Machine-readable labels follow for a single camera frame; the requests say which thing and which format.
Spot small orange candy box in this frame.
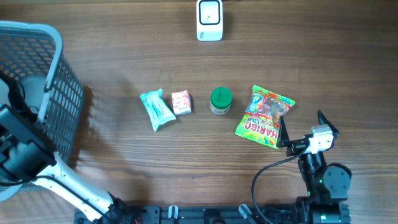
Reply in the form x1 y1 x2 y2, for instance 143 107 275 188
171 90 192 115

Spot grey plastic mesh basket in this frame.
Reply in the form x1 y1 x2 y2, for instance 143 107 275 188
1 21 85 201

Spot Haribo gummy candy bag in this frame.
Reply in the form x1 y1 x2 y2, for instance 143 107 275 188
235 85 295 149

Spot white barcode scanner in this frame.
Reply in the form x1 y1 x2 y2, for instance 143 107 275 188
196 0 223 42

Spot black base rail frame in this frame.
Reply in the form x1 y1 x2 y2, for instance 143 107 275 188
73 202 351 224

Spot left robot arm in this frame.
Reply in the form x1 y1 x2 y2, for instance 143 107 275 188
1 73 133 223

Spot teal tissue packet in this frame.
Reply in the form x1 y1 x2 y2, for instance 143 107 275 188
140 88 176 131

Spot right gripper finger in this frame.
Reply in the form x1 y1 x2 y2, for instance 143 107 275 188
317 110 339 138
277 116 290 147

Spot green lid jar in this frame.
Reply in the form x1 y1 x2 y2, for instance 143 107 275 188
210 86 233 115

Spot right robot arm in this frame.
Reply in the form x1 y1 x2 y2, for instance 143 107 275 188
275 111 352 224

